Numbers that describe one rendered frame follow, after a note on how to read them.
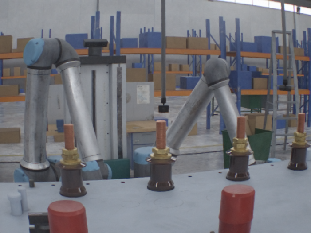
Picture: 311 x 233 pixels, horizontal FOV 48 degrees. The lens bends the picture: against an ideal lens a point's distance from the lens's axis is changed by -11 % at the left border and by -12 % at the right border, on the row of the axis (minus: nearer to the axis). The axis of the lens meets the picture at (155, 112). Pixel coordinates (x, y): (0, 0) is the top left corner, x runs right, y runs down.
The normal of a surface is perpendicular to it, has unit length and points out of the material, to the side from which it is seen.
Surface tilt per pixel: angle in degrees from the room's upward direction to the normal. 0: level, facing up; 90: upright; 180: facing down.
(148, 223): 0
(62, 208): 4
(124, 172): 90
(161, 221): 0
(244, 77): 90
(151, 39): 90
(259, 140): 94
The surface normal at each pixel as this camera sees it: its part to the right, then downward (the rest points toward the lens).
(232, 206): -0.43, 0.09
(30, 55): -0.61, -0.04
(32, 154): 0.08, 0.24
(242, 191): 0.01, -0.98
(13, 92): 0.30, 0.11
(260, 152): 0.56, 0.17
